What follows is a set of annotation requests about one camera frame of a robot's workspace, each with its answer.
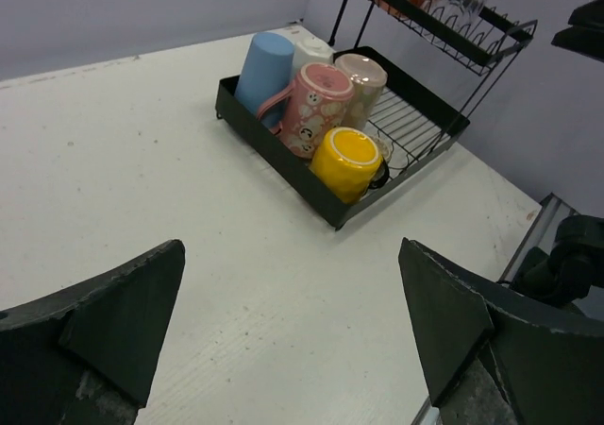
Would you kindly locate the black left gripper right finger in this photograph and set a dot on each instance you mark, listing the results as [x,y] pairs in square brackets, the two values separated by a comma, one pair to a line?
[492,356]

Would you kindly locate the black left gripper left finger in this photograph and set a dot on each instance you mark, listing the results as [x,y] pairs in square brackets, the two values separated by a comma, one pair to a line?
[88,353]

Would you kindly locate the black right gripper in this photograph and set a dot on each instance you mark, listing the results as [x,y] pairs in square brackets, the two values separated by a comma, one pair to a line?
[584,35]

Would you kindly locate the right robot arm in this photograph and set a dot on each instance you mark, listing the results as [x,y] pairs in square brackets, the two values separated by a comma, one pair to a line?
[561,259]

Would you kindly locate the black two-tier dish rack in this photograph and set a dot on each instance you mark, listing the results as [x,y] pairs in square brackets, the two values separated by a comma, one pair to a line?
[414,122]

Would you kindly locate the small speckled glass cup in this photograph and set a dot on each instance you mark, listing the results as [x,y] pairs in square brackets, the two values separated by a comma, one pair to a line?
[385,148]

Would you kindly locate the yellow ceramic mug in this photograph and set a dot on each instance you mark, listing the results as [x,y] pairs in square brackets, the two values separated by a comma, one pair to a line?
[349,163]

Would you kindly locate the pink smiley face mug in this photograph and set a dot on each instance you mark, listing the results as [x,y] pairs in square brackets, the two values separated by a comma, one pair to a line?
[315,102]

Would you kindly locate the white ceramic cup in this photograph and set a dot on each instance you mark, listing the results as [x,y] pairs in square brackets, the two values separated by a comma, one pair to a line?
[311,49]

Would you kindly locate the light blue plastic cup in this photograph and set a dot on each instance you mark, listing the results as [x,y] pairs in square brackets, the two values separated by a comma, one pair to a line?
[266,70]

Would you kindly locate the aluminium mounting rail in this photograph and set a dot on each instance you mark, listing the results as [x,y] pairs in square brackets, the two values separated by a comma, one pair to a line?
[541,232]

